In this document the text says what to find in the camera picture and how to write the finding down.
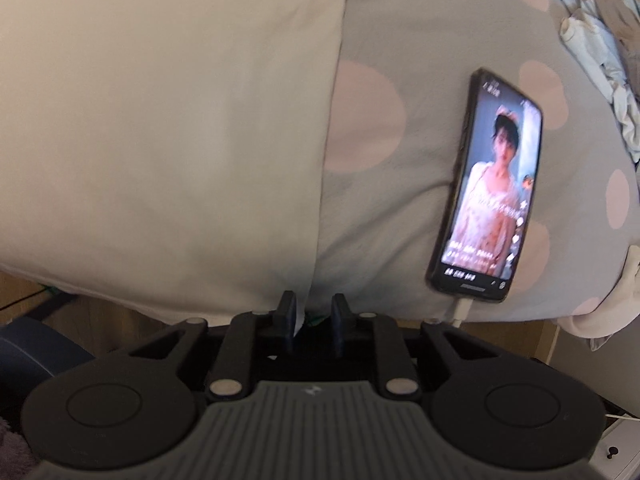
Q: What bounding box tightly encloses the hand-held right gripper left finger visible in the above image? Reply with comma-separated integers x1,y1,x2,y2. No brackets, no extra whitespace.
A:
127,290,302,403

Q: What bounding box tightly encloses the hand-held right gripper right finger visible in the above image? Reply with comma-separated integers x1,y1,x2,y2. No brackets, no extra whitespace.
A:
330,292,497,396

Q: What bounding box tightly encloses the cream garment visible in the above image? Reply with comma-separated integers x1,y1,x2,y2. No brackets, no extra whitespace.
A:
0,0,358,333

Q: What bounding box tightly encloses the pile of crumpled clothes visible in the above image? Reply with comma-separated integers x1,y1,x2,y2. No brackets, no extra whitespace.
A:
520,0,640,162

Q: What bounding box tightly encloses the black smartphone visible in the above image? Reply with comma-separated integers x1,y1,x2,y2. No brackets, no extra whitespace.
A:
425,66,545,306

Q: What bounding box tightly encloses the dark blue bin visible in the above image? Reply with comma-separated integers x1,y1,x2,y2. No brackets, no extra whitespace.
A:
0,319,97,413

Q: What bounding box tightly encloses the white cloth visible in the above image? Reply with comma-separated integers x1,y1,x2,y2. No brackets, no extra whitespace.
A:
556,255,640,352

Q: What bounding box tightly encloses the grey pink-dotted bed sheet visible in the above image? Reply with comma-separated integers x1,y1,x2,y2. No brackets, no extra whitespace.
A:
310,0,640,327

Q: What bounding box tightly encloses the purple fuzzy cloth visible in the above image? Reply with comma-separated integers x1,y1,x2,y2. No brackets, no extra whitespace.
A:
0,414,42,480

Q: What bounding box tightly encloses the white power strip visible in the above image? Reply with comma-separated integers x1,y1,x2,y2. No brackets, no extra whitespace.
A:
596,411,640,480

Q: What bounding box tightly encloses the white charging cable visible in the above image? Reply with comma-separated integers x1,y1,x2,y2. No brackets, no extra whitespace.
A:
446,299,472,330

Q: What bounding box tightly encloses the wooden bed frame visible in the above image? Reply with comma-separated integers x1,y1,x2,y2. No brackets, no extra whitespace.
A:
0,270,561,363

